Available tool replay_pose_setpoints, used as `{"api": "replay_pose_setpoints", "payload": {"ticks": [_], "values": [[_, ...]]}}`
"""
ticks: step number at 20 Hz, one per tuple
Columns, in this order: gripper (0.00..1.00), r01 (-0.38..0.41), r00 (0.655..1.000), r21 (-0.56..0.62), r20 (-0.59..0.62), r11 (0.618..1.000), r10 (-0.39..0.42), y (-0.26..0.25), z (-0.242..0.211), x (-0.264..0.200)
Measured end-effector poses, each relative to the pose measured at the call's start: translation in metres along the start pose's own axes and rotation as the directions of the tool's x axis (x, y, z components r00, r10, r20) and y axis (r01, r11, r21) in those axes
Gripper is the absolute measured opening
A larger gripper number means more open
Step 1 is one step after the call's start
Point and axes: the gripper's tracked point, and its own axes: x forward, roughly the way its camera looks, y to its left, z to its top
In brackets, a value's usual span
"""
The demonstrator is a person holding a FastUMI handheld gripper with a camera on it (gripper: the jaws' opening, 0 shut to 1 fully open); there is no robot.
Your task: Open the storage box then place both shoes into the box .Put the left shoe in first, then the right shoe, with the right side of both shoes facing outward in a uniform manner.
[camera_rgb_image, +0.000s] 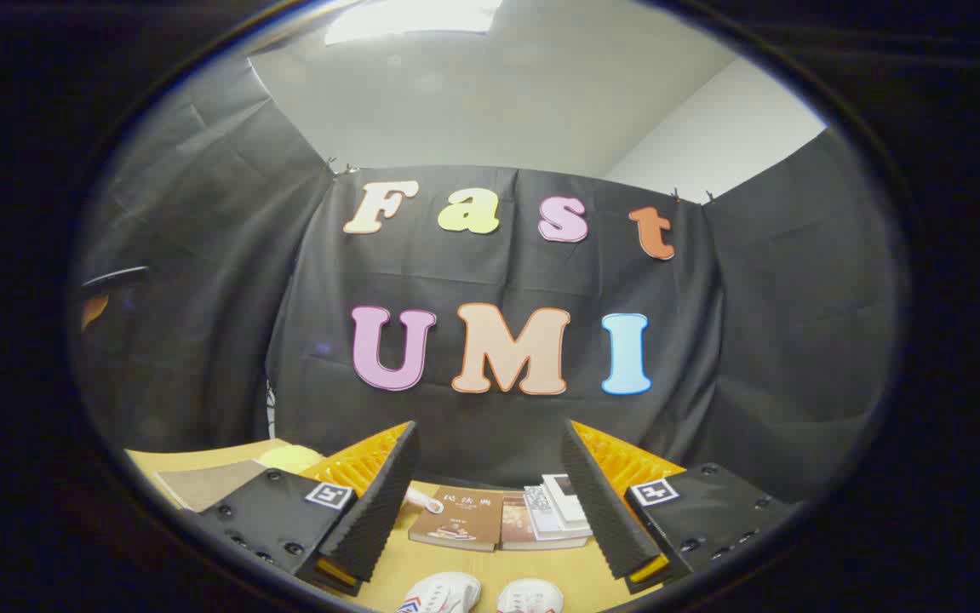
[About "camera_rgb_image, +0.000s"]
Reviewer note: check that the brown lidded storage box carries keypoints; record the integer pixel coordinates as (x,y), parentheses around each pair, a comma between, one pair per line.
(204,487)

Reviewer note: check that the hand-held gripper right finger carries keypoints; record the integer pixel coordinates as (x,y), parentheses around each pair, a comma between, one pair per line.
(609,511)

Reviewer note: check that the green and pink plush toy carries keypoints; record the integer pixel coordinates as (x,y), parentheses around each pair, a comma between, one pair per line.
(423,501)

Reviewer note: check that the dark brown book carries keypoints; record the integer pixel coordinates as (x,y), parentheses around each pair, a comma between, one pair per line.
(515,521)

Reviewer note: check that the ceiling light panel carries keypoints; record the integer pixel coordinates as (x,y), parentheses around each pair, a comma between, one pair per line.
(413,19)

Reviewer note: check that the white canvas shoe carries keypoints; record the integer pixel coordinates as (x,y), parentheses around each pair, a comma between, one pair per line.
(443,592)
(530,596)

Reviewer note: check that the brown book with illustrated cover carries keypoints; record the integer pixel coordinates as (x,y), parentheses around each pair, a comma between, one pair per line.
(460,515)

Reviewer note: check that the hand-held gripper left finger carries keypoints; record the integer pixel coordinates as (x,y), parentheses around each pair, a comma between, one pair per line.
(379,511)

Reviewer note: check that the yellow plush toy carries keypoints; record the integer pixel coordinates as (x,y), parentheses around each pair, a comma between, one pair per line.
(289,458)

